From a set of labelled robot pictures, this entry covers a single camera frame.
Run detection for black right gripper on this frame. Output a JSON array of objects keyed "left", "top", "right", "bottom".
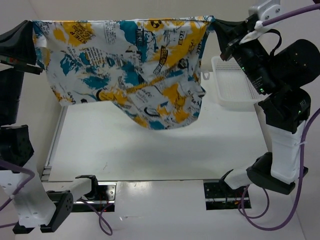
[{"left": 210, "top": 16, "right": 274, "bottom": 92}]

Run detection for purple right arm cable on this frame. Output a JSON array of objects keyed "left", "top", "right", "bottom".
[{"left": 237, "top": 0, "right": 320, "bottom": 231}]

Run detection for white plastic laundry basket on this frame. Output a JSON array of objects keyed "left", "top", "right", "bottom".
[{"left": 211, "top": 56, "right": 264, "bottom": 110}]

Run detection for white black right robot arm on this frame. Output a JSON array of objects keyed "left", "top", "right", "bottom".
[{"left": 213, "top": 19, "right": 320, "bottom": 197}]

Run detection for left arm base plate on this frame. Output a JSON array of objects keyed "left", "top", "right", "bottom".
[{"left": 71, "top": 181, "right": 117, "bottom": 213}]

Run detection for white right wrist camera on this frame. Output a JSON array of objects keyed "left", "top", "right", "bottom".
[{"left": 239, "top": 0, "right": 284, "bottom": 45}]

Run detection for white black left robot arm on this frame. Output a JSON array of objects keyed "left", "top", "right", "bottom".
[{"left": 0, "top": 20, "right": 100, "bottom": 235}]

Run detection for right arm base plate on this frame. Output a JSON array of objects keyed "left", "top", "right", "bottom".
[{"left": 203, "top": 180, "right": 246, "bottom": 211}]

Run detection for printed yellow teal white shorts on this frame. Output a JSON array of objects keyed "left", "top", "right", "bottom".
[{"left": 32, "top": 15, "right": 215, "bottom": 130}]

